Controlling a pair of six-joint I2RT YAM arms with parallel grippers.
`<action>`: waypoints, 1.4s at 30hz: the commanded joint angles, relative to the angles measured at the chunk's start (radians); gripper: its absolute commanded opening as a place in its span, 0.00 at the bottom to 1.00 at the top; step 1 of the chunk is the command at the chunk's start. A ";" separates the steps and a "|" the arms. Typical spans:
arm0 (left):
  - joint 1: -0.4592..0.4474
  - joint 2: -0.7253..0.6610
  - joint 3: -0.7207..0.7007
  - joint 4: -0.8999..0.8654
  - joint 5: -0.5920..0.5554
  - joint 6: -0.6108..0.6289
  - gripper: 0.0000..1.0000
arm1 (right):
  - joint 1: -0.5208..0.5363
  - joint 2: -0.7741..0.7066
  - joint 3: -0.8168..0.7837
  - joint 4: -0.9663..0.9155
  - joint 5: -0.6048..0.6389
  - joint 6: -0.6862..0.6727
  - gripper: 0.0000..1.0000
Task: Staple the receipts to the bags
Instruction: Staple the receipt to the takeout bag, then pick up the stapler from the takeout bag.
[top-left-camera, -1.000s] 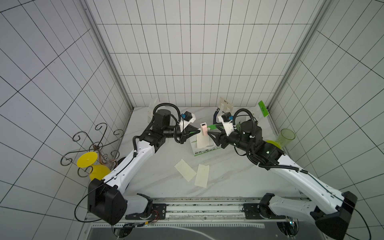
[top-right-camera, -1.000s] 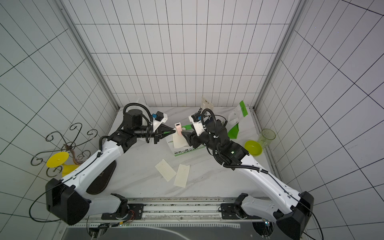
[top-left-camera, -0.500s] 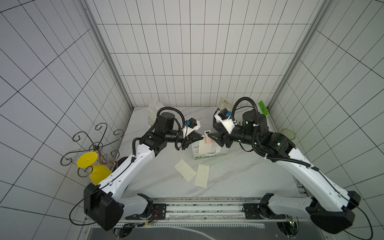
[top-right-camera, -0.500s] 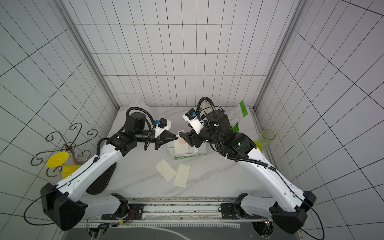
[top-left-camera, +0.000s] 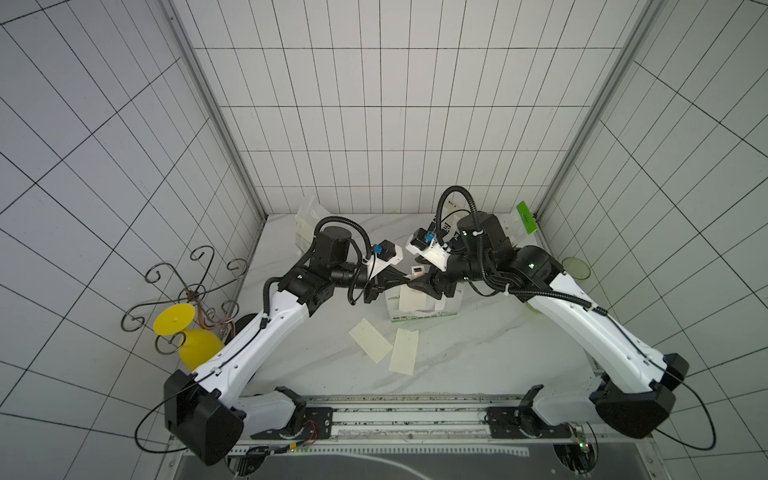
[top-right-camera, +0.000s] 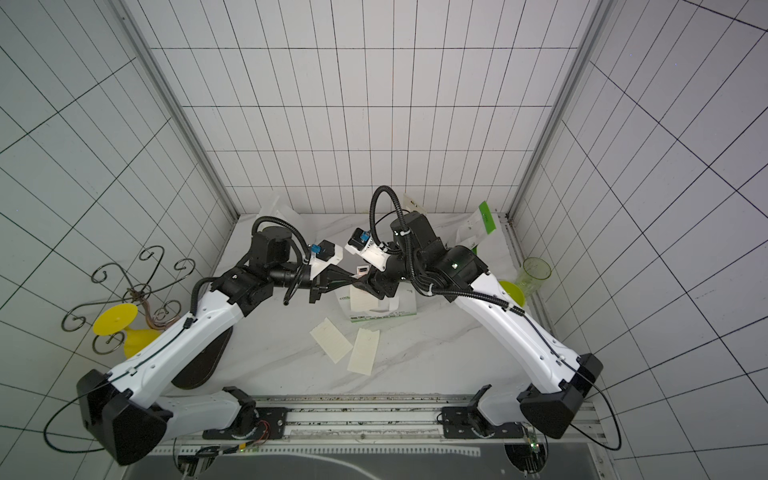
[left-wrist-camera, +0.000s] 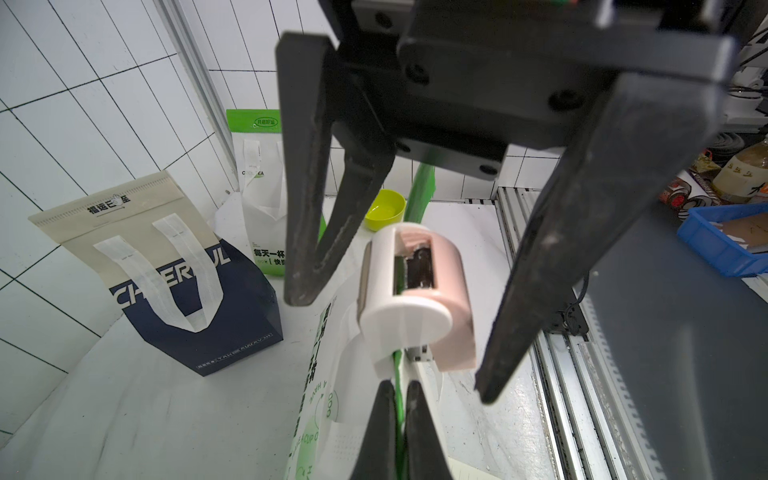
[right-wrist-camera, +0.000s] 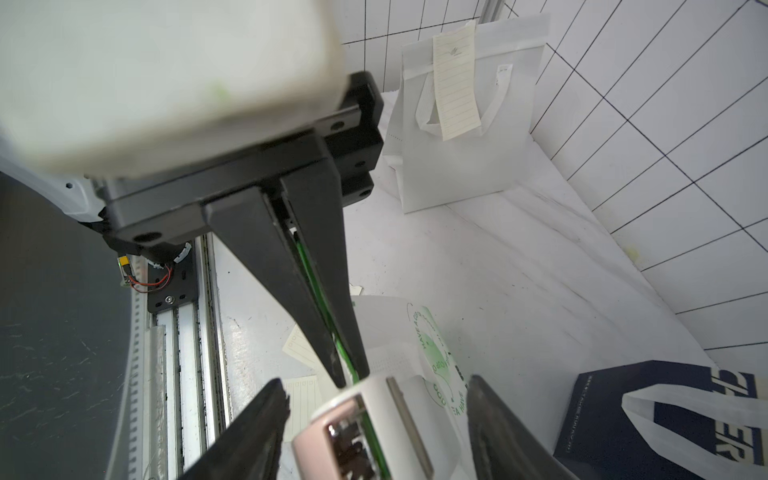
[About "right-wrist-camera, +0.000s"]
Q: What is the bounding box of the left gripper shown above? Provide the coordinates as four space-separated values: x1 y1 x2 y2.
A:
89 71 384 388

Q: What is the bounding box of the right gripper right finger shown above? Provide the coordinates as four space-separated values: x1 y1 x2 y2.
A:
467 375 575 480

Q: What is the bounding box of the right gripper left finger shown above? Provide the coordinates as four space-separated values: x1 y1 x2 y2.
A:
182 378 290 480

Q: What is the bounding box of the cream receipt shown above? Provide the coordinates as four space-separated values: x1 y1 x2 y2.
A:
282 325 324 376
283 375 322 442
433 20 481 141

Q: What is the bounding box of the green white bag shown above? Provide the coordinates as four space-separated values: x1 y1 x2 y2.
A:
287 221 481 480

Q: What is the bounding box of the navy blue beige bag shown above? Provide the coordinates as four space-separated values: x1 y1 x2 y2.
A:
554 361 767 479

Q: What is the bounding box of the aluminium mounting rail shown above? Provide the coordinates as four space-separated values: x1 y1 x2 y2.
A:
126 235 231 479

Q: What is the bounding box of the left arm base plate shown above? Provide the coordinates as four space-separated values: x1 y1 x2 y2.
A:
117 242 199 315

